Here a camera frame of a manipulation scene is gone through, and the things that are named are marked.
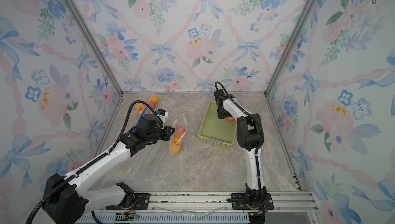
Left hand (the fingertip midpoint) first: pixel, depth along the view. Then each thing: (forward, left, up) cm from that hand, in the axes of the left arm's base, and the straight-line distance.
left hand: (176, 129), depth 79 cm
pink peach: (+5, 0, -11) cm, 12 cm away
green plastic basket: (+8, -23, -16) cm, 29 cm away
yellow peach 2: (+34, +21, -13) cm, 42 cm away
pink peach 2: (+16, -32, -13) cm, 38 cm away
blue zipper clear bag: (+20, +30, -17) cm, 40 cm away
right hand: (+20, -33, -13) cm, 41 cm away
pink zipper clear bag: (+10, 0, -13) cm, 17 cm away
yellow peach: (-6, +1, -11) cm, 12 cm away
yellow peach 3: (+25, +29, -13) cm, 40 cm away
